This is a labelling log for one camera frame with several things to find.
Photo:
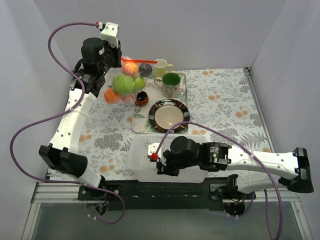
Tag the white plastic basket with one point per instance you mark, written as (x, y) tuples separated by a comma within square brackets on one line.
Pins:
[(146, 171)]

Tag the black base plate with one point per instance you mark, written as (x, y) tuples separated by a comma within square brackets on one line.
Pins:
[(134, 195)]

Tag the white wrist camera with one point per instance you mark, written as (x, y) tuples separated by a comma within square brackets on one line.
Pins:
[(108, 32), (152, 149)]

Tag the aluminium frame rail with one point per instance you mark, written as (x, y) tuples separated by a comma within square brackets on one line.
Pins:
[(56, 193)]

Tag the fake peach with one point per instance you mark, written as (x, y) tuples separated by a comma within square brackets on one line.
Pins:
[(130, 69)]

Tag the pale yellow mug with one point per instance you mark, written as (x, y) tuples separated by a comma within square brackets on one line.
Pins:
[(162, 67)]

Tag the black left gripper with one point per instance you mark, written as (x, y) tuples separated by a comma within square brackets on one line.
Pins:
[(116, 58)]

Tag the small orange black cup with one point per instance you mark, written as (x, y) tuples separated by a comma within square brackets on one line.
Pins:
[(142, 99)]

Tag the clear zip top bag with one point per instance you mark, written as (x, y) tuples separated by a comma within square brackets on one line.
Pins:
[(115, 71)]

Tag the floral serving tray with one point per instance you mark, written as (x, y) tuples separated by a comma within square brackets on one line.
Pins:
[(140, 122)]

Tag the fake green apple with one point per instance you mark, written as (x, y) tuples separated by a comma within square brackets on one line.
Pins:
[(139, 83)]

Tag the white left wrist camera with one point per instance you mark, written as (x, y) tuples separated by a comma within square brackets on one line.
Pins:
[(108, 32)]

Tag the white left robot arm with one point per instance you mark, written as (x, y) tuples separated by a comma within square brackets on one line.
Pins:
[(61, 152)]

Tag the striped rim ceramic plate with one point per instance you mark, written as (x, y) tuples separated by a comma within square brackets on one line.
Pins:
[(167, 112)]

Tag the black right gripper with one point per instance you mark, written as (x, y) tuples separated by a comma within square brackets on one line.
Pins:
[(163, 164)]

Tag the green interior floral mug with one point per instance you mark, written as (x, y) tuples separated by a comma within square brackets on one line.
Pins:
[(169, 84)]

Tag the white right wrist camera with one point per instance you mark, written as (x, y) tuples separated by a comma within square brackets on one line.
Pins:
[(152, 149)]

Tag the fake orange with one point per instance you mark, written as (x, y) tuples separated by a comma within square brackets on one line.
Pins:
[(111, 96)]

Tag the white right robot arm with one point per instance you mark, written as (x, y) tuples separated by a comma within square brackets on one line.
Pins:
[(266, 170)]

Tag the fake dark plum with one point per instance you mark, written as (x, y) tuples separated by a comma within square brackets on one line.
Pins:
[(145, 70)]

